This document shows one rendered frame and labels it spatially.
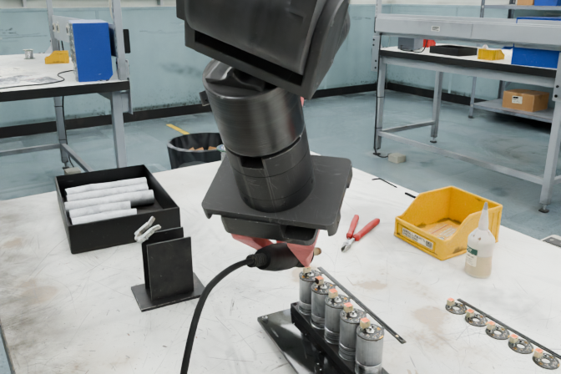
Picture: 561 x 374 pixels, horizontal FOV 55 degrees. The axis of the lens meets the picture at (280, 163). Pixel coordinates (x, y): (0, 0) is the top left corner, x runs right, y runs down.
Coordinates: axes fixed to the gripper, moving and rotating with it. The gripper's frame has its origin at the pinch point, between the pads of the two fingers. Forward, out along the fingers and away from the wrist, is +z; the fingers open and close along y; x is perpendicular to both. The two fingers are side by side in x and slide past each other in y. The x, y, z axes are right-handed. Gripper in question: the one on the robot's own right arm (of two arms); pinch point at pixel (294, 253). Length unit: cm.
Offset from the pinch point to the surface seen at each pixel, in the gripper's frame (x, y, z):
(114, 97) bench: -123, 131, 93
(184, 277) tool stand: -3.7, 17.4, 14.9
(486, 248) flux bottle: -18.8, -16.9, 21.4
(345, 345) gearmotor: 2.6, -4.2, 10.2
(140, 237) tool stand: -4.2, 21.1, 8.4
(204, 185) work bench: -34, 33, 35
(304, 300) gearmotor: -2.6, 1.6, 13.0
